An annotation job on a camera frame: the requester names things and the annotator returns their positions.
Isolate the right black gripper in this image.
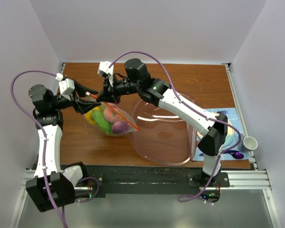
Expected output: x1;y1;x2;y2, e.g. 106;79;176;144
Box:
96;73;141;105

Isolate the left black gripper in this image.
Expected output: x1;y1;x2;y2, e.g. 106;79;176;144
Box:
49;79;101;114

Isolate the clear zip top bag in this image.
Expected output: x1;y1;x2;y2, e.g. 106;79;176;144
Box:
84;102;140;136

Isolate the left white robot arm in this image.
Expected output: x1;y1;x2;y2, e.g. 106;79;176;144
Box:
26;79;100;212

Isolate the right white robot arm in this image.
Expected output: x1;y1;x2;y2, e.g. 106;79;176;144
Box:
97;58;228;187

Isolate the red fake tomato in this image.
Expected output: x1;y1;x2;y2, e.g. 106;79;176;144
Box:
103;107;120;123

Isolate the yellow fake bell pepper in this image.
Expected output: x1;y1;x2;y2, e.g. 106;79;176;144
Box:
86;106;102;125

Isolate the green fake vegetable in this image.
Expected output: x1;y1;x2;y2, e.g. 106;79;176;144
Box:
92;110;111;134

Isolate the purple fake onion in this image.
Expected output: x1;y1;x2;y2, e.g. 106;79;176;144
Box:
112;120;128;134

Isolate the clear pink plastic tray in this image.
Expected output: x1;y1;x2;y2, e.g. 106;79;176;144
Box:
129;99;197;166

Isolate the purple plastic fork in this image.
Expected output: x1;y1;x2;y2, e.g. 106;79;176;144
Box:
217;110;228;115

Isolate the cream floral plate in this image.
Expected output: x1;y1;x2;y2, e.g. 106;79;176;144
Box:
197;113;235;147

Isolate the blue checkered placemat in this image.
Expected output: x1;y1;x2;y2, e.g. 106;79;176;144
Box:
192;108;250;162

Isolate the purple plastic spoon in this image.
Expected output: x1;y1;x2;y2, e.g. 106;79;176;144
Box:
224;150;244;160

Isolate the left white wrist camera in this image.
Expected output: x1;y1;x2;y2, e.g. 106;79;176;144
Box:
56;73;75;101

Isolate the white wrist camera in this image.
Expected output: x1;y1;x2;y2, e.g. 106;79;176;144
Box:
97;61;114;86
56;73;75;101

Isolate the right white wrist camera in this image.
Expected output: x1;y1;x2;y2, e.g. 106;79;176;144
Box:
97;61;114;86

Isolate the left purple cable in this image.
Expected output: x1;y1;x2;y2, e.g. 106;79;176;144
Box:
10;70;100;228

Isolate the white blue-handled mug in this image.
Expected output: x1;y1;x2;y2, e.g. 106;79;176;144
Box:
237;135;258;152

